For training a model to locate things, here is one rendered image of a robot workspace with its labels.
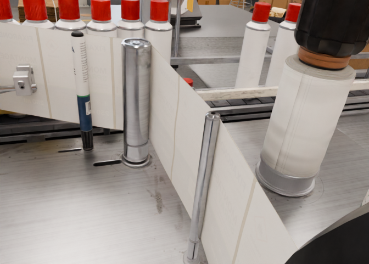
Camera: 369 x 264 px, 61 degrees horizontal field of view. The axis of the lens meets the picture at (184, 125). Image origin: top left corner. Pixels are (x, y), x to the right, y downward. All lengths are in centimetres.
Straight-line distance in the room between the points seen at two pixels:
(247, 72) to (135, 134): 34
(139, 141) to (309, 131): 23
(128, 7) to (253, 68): 29
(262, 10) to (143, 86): 34
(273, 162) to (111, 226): 23
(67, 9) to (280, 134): 39
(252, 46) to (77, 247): 50
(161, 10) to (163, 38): 5
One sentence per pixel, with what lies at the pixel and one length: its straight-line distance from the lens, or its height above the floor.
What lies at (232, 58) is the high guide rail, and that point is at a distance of 73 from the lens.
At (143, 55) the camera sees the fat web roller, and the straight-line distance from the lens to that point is 40.
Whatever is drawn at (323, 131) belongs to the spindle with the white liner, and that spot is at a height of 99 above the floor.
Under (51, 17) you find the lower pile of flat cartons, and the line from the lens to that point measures 499.
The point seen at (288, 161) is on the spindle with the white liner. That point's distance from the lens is 45.
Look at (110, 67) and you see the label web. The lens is 46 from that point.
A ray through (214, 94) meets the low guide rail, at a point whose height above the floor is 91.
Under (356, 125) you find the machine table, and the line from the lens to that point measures 86.
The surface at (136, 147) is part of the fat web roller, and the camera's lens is 46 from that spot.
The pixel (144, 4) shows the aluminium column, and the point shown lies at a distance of 73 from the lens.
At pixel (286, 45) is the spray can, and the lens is 73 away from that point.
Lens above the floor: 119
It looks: 31 degrees down
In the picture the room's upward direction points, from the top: 6 degrees clockwise
